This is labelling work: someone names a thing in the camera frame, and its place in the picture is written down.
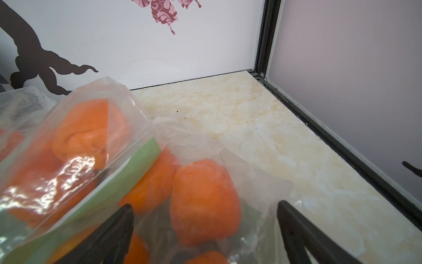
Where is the clear green-strip bag of oranges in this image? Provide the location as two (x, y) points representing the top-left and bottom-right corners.
(1, 77), (161, 264)

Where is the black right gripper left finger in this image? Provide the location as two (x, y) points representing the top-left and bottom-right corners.
(56, 204), (134, 264)

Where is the clear blue-zip bag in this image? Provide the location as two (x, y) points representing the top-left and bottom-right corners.
(135, 117), (300, 264)

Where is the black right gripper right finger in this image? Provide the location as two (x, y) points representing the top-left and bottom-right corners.
(277, 200), (360, 264)

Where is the orange in bag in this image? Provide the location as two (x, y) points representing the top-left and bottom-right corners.
(52, 99), (132, 169)
(170, 159), (241, 246)

